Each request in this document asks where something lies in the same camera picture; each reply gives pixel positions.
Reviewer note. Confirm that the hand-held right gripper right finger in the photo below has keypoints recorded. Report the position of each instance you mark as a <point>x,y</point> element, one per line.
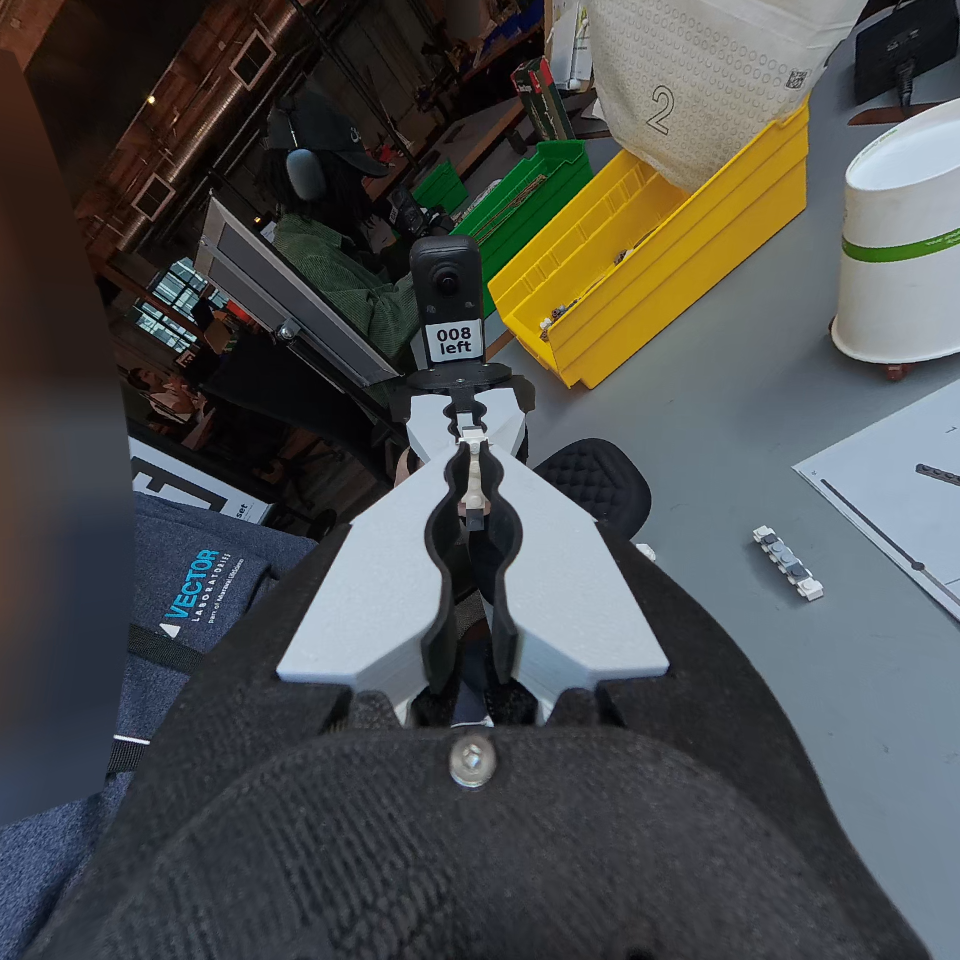
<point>577,607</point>

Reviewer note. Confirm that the grey metal framed panel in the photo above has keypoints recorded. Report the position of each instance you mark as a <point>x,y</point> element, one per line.
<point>300,300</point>

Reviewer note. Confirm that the red green cardboard box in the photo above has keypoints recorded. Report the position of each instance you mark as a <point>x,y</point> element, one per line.
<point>544,97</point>

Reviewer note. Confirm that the navy printed sweatshirt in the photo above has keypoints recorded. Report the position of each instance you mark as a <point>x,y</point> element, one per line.
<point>195,570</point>

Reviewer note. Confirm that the black quilted cushion pad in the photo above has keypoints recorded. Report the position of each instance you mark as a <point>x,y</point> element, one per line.
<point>592,480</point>

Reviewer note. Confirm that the loose lego pieces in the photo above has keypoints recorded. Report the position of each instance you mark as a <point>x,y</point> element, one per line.
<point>559,315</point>

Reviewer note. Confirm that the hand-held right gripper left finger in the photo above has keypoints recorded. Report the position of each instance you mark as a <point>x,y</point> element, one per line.
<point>360,600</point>

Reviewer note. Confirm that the lego instruction booklet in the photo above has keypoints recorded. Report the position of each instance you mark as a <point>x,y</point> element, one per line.
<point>877,487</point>

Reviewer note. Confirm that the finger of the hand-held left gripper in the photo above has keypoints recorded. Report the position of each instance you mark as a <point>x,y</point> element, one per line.
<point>504,424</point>
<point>429,427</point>

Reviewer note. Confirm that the white grey lego strip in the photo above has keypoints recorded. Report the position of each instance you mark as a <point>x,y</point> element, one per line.
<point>787,562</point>

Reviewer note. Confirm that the small red object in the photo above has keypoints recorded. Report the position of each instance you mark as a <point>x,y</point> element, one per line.
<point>898,371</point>

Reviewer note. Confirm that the white paper bucket green stripe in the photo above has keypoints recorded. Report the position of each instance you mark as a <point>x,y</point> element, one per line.
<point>900,262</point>

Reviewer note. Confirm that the small white beige lego assembly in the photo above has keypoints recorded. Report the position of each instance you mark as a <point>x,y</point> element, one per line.
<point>472,480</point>

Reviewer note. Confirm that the black white printed board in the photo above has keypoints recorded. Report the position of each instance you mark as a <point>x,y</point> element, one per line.
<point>202,480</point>

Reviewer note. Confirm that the yellow plastic bin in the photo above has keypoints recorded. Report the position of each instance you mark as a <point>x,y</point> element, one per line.
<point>675,285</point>

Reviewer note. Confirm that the black electronic device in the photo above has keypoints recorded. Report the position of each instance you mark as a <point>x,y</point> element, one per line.
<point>900,37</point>

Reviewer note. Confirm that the green plastic bin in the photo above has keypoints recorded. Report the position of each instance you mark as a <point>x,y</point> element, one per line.
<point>525,202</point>
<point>439,184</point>

